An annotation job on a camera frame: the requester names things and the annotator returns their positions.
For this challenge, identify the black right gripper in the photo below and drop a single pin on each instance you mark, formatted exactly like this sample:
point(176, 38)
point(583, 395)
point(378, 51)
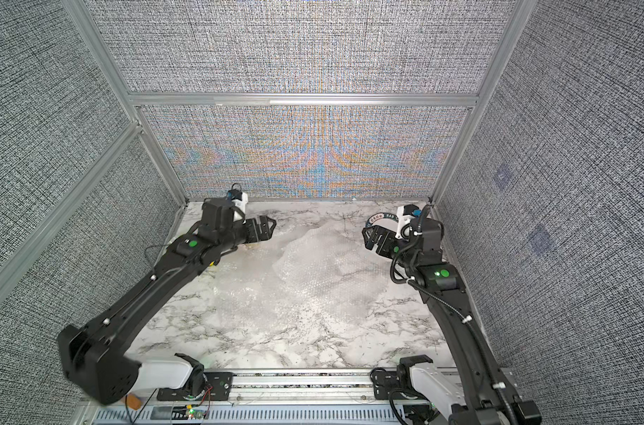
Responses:
point(391, 240)

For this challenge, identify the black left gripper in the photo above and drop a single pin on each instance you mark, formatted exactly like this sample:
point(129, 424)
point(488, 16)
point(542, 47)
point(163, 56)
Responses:
point(266, 231)

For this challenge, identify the teal rimmed plate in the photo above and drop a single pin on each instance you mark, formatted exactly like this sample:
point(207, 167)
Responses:
point(387, 220)

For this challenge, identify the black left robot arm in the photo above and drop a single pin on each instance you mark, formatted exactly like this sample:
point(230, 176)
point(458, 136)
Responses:
point(94, 357)

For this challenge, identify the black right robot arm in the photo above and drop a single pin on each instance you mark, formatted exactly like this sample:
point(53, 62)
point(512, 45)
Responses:
point(485, 395)

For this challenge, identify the green circuit board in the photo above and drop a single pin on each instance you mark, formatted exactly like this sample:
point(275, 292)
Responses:
point(188, 413)

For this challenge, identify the wooden block tool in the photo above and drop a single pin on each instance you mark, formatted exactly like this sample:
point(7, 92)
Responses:
point(133, 402)

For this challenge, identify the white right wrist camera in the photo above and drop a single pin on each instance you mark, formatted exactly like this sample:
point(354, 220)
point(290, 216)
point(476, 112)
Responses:
point(405, 215)

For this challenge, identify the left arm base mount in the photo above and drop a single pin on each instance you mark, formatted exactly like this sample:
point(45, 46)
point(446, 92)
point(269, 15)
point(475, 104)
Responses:
point(201, 386)

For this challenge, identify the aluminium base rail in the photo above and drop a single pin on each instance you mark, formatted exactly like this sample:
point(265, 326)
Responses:
point(265, 396)

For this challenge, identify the aluminium cage frame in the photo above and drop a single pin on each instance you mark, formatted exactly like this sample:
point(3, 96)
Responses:
point(117, 118)

